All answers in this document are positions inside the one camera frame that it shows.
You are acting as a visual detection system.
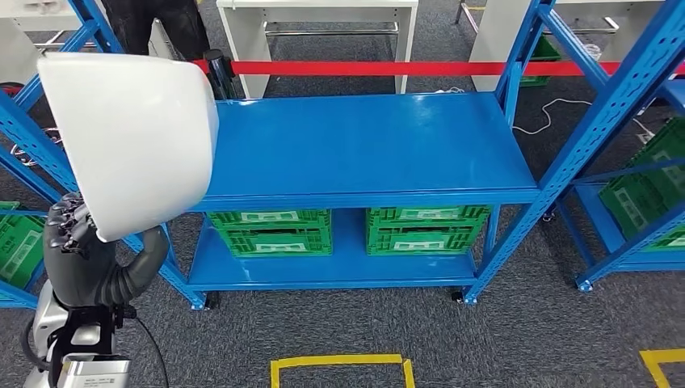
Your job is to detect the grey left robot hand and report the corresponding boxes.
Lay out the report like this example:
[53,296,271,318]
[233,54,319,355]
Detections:
[42,192,171,312]

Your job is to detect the white curved plastic part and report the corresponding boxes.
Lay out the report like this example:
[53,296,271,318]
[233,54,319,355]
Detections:
[36,52,221,243]

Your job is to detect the blue metal shelf rack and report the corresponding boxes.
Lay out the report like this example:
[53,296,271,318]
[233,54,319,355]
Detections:
[0,0,685,312]
[0,205,50,312]
[541,74,685,293]

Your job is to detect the white desk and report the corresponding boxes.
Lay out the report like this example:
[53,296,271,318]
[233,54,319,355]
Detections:
[0,0,103,86]
[215,0,420,101]
[467,0,685,93]

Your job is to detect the yellow floor tape rectangle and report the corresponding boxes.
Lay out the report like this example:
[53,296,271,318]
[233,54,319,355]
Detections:
[639,348,685,388]
[270,353,416,388]

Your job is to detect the red barrier belt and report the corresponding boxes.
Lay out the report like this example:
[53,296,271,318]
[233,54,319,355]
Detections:
[191,60,685,78]

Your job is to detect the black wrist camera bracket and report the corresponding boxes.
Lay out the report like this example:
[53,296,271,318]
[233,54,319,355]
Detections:
[47,304,137,376]

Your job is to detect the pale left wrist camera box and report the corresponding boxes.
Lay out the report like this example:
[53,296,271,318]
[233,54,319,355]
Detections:
[56,358,132,388]

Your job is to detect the black stanchion post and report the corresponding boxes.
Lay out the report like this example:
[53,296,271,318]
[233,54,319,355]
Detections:
[203,48,237,102]

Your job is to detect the white floor cable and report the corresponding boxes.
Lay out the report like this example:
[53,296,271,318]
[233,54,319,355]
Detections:
[511,97,594,137]

